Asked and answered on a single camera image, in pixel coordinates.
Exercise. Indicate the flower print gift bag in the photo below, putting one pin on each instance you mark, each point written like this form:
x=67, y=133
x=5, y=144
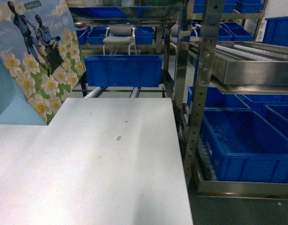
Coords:
x=40, y=60

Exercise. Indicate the blue bin on roller rack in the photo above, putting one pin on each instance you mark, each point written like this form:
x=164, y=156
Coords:
x=124, y=70

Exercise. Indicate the blue bin lower right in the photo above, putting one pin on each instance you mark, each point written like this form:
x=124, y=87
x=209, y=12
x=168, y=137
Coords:
x=243, y=146

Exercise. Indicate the grey chair with white frame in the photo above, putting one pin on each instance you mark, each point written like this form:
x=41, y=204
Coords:
x=120, y=35

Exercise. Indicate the steel conveyor shelf frame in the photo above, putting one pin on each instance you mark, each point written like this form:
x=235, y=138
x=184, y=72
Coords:
x=250, y=68

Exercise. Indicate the stainless steel rack post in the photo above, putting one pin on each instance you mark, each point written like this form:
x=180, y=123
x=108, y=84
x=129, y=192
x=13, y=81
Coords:
x=211, y=20

